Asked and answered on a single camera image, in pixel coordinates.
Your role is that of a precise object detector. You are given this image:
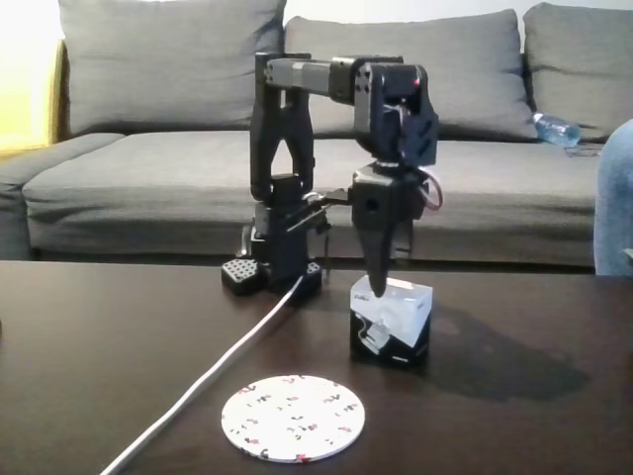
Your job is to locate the dark flat booklet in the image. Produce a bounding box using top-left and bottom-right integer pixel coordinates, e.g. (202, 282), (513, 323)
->
(562, 142), (606, 160)

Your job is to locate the yellow wooden board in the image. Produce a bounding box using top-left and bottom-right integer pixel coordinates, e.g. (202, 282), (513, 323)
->
(48, 38), (70, 145)

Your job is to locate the round white patterned coaster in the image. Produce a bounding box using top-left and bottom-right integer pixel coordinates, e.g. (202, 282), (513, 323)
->
(221, 374), (368, 465)

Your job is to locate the large grey back cushion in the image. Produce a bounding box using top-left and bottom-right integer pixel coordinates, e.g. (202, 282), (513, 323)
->
(57, 0), (289, 139)

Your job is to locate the black connector box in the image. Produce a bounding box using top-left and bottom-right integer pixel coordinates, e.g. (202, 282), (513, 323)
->
(285, 189), (353, 235)

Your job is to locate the black cable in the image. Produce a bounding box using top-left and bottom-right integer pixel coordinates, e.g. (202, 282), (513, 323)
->
(320, 230), (332, 286)

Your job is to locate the white cable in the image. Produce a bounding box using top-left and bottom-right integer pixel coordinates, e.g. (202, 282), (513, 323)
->
(100, 276), (306, 475)

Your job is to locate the person's leg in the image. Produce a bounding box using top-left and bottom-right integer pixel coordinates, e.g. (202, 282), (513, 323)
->
(592, 122), (633, 276)

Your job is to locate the black and white servo box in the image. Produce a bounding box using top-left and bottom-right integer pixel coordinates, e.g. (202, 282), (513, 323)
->
(349, 275), (435, 369)

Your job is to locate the wide grey back cushion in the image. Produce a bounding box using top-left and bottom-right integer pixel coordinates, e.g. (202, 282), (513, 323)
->
(276, 8), (541, 143)

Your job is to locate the grey fabric sofa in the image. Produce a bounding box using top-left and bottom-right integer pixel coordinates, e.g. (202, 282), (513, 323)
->
(0, 0), (633, 275)

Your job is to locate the clear plastic water bottle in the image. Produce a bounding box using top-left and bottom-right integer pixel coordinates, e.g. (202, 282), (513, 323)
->
(531, 111), (584, 148)

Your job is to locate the red servo wire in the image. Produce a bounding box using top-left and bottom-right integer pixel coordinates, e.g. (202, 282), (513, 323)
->
(417, 168), (445, 213)

